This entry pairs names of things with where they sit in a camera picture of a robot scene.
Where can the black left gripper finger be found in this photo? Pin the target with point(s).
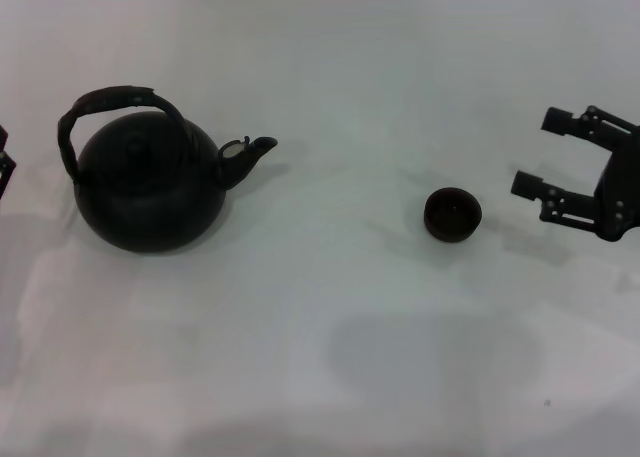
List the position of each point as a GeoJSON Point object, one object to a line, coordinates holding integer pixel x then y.
{"type": "Point", "coordinates": [5, 172]}

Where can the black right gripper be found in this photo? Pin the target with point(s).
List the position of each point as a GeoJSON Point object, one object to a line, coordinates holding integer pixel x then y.
{"type": "Point", "coordinates": [625, 187]}

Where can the small dark brown teacup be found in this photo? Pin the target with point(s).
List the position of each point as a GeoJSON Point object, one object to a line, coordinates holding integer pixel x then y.
{"type": "Point", "coordinates": [452, 214]}

